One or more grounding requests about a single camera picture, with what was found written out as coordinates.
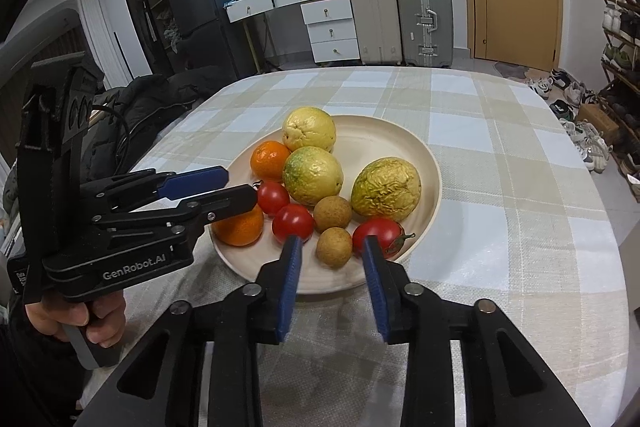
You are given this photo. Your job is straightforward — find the yellow-green passion fruit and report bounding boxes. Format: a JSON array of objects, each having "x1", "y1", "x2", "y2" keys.
[{"x1": 282, "y1": 147, "x2": 345, "y2": 206}]

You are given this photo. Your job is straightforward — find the pile of sneakers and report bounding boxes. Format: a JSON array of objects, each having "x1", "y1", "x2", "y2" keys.
[{"x1": 525, "y1": 67, "x2": 613, "y2": 172}]

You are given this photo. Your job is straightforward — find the small red tomato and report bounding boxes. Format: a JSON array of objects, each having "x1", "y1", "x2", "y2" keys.
[{"x1": 256, "y1": 181, "x2": 292, "y2": 217}]

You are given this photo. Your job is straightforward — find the white desk with drawers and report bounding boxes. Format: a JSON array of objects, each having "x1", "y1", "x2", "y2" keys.
[{"x1": 225, "y1": 0, "x2": 362, "y2": 72}]

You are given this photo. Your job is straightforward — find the beige oval plate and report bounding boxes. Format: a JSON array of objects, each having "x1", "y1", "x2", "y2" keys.
[{"x1": 209, "y1": 114, "x2": 443, "y2": 295}]

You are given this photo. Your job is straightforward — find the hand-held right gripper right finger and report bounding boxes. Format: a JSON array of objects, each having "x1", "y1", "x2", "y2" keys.
[{"x1": 361, "y1": 235, "x2": 592, "y2": 427}]

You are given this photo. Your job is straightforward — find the black cable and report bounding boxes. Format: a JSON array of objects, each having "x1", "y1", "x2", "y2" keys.
[{"x1": 90, "y1": 104, "x2": 151, "y2": 172}]

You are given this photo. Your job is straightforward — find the black jacket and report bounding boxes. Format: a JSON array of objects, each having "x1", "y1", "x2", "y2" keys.
[{"x1": 87, "y1": 67, "x2": 241, "y2": 170}]

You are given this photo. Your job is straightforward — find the grey door mat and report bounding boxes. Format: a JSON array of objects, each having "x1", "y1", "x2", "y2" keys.
[{"x1": 492, "y1": 62, "x2": 536, "y2": 80}]

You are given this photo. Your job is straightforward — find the checked beige tablecloth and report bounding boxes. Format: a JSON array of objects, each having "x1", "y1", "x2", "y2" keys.
[{"x1": 80, "y1": 67, "x2": 631, "y2": 418}]

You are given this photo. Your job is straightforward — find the person's left hand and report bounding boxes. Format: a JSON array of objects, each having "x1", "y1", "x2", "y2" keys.
[{"x1": 25, "y1": 292, "x2": 127, "y2": 348}]

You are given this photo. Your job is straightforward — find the brown longan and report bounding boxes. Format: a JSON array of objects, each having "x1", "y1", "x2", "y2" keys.
[
  {"x1": 313, "y1": 196, "x2": 355, "y2": 233},
  {"x1": 315, "y1": 227, "x2": 354, "y2": 269}
]

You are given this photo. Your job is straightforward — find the pale yellow passion fruit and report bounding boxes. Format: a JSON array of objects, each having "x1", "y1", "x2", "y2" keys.
[{"x1": 281, "y1": 107, "x2": 337, "y2": 154}]

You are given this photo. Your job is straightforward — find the wrinkled yellow passion fruit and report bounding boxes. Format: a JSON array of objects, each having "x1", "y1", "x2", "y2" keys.
[{"x1": 350, "y1": 157, "x2": 422, "y2": 219}]

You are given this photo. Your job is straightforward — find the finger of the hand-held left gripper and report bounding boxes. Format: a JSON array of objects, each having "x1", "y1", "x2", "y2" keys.
[
  {"x1": 82, "y1": 166, "x2": 230, "y2": 212},
  {"x1": 92, "y1": 184, "x2": 260, "y2": 236}
]

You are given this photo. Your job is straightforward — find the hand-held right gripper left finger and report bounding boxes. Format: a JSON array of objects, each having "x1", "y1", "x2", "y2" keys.
[{"x1": 75, "y1": 236, "x2": 304, "y2": 427}]

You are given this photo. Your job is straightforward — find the wooden shoe rack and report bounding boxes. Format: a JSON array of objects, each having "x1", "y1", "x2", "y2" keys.
[{"x1": 597, "y1": 0, "x2": 640, "y2": 188}]

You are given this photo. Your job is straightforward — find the smooth red tomato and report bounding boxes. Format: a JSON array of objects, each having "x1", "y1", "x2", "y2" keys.
[{"x1": 272, "y1": 203, "x2": 316, "y2": 244}]

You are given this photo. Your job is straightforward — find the brown cardboard box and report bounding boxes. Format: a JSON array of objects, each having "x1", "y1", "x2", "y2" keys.
[{"x1": 575, "y1": 103, "x2": 621, "y2": 138}]

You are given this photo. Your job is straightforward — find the red tomato with green stem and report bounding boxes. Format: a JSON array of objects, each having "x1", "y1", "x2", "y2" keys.
[{"x1": 352, "y1": 217, "x2": 416, "y2": 260}]

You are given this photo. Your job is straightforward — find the beige suitcase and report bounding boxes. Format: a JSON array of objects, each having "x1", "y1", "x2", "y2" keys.
[{"x1": 346, "y1": 0, "x2": 403, "y2": 66}]

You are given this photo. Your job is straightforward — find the orange mandarin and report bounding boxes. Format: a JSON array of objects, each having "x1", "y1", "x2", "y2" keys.
[
  {"x1": 250, "y1": 140, "x2": 292, "y2": 182},
  {"x1": 214, "y1": 204, "x2": 265, "y2": 248}
]

